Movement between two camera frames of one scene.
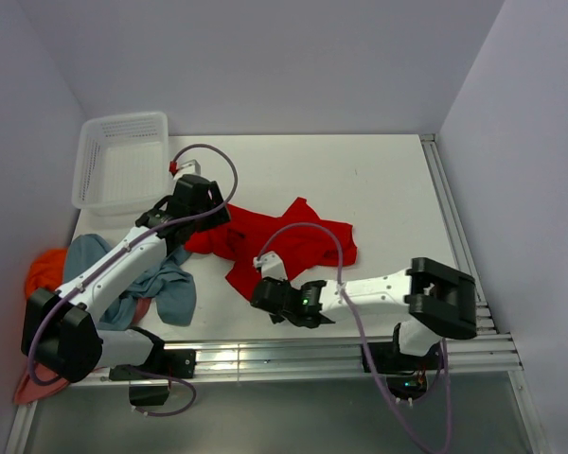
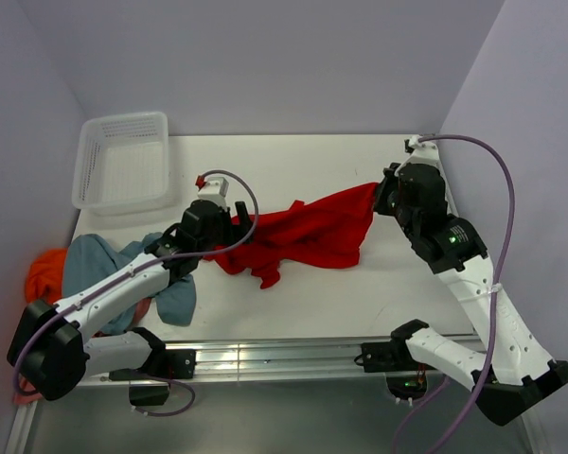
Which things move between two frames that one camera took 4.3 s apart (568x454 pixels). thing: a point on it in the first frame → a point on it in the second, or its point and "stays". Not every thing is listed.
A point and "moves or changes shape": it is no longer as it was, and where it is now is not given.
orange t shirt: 46,270 stays
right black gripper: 277,317 → 392,177
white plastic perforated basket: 121,163 stays
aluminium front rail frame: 287,361 stays
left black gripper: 216,197 → 238,232
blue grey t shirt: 173,288 stays
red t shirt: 305,250 moves or changes shape
